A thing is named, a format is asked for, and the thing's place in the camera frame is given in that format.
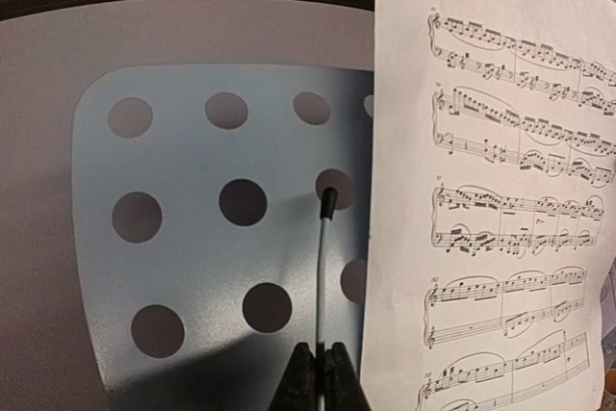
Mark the white perforated music stand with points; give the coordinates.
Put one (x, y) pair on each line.
(201, 196)

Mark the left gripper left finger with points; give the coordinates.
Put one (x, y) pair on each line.
(297, 389)

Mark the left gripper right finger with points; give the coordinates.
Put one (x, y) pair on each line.
(342, 390)

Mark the white sheet music page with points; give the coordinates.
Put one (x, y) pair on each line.
(493, 204)

